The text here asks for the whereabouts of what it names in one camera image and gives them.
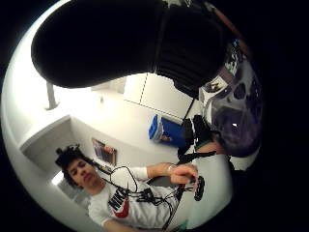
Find purple glossy packet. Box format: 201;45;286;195
198;40;266;159

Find black handheld device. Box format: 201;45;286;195
193;175;207;203

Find white pole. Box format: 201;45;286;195
44;80;61;111

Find white cabinet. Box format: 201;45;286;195
123;72;198;121

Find blue bin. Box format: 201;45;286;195
148;113;188;149

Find the person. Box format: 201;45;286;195
54;144;235;232

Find framed wall picture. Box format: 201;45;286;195
91;137;118;167

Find black cable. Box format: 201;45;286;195
108;165;186;230

